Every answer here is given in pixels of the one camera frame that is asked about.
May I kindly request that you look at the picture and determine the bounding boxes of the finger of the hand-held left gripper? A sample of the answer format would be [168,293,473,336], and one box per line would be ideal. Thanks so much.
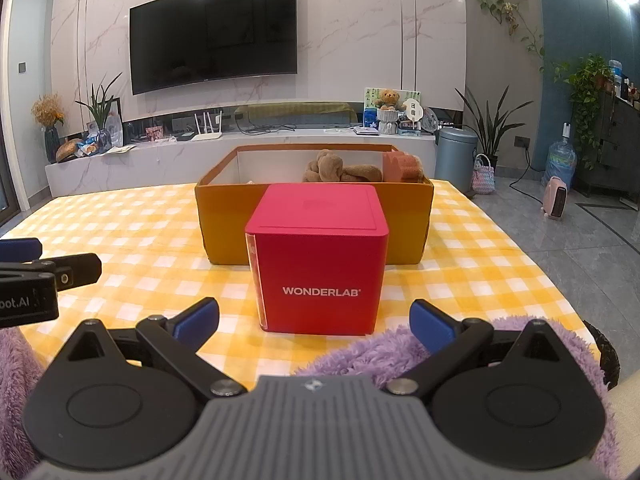
[0,237,43,263]
[0,253,102,292]

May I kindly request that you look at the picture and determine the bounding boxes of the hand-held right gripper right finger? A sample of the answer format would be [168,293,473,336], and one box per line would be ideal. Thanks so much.
[386,299,576,401]

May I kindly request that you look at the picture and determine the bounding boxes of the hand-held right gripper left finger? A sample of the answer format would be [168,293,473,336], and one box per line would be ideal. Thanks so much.
[52,297,247,399]

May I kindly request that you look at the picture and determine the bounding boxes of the orange cardboard box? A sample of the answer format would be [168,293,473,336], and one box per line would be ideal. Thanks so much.
[194,144,435,266]

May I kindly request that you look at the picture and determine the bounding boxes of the brown towel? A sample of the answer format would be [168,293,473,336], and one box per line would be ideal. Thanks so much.
[382,151,426,182]

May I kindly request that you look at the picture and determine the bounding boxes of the brown plush toy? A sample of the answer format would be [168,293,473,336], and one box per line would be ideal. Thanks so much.
[301,149,385,184]

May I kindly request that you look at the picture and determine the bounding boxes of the purple fleece clothing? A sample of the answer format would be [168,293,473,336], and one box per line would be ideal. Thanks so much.
[0,315,621,480]

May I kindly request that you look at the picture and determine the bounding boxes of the brown bread loaf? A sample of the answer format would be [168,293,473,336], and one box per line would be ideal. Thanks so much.
[56,138,83,163]

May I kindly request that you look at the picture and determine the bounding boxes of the snack bags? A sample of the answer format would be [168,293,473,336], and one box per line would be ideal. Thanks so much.
[75,135,113,158]

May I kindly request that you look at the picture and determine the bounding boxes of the red cube box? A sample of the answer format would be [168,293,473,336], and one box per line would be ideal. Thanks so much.
[245,183,390,336]

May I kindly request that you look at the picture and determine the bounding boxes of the white marble television cabinet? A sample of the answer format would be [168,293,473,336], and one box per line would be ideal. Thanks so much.
[45,130,438,198]

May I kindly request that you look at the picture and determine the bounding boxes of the vase with yellow flowers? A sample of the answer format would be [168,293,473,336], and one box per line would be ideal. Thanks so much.
[31,92,66,163]

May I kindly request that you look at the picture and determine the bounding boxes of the pink woven basket bag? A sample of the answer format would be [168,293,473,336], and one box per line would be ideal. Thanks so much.
[472,154,496,195]

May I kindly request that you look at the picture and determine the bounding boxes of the green plant in glass vase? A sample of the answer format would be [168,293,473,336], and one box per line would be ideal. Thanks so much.
[75,72,123,151]

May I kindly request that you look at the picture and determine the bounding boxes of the grey metal trash bin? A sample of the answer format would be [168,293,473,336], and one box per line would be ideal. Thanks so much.
[436,127,478,192]

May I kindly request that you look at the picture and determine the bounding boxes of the black textured round object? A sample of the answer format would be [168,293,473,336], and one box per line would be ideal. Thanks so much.
[590,320,621,391]

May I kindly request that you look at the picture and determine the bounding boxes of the pink space heater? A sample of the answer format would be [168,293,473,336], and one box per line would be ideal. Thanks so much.
[542,176,569,221]

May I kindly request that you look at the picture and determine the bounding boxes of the white wifi router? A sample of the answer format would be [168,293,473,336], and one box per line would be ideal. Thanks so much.
[192,112,224,142]

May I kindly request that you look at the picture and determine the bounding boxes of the potted snake plant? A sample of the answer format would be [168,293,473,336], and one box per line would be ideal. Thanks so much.
[455,85,536,171]

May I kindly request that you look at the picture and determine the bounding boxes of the water bottle with pump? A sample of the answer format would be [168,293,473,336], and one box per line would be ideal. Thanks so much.
[545,122,578,186]

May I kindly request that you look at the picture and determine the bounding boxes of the white ribbed flower pot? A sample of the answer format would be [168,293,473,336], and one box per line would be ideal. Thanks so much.
[377,109,401,135]

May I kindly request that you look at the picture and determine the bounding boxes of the cream leather seat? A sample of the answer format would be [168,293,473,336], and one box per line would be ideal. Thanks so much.
[607,375,640,480]

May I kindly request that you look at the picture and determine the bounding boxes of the dark sideboard cabinet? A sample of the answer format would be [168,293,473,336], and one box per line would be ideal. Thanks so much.
[580,87,640,196]

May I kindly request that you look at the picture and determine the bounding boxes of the black flat screen television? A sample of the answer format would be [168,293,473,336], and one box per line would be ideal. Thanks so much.
[129,0,298,96]

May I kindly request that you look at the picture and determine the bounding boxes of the potted pothos plant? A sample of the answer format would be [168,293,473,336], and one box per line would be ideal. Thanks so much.
[552,54,613,168]

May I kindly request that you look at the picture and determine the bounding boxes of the trailing vine plant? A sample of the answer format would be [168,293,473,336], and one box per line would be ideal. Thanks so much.
[477,0,546,58]

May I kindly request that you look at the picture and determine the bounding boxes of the black photo frame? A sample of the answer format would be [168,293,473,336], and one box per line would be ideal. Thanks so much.
[87,100,123,146]

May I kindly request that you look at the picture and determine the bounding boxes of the black power cable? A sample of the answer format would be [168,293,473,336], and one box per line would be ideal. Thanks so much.
[507,147,546,201]

